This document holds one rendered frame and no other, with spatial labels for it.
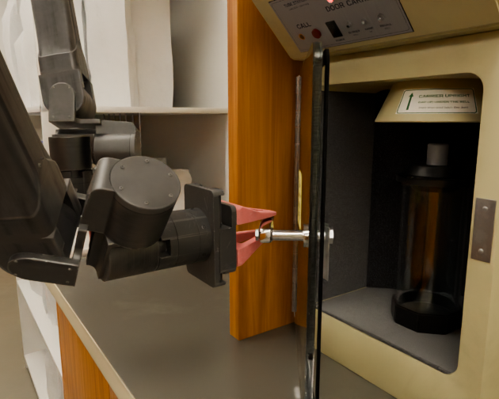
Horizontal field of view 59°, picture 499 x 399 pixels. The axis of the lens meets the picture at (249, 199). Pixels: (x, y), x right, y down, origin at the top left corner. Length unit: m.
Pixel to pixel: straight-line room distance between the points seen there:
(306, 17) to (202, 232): 0.33
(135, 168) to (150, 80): 1.38
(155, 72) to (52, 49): 1.06
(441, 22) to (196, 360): 0.58
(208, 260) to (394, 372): 0.33
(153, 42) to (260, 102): 1.07
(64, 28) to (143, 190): 0.42
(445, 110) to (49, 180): 0.45
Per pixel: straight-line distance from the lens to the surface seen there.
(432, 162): 0.68
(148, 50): 1.75
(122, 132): 0.67
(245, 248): 0.47
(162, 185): 0.37
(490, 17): 0.52
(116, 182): 0.36
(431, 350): 0.67
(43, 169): 0.37
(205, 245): 0.44
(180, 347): 0.79
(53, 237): 0.39
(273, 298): 0.82
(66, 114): 0.67
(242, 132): 0.72
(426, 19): 0.54
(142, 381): 0.72
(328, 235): 0.46
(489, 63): 0.54
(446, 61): 0.57
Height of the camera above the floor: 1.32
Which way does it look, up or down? 10 degrees down
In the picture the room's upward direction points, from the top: straight up
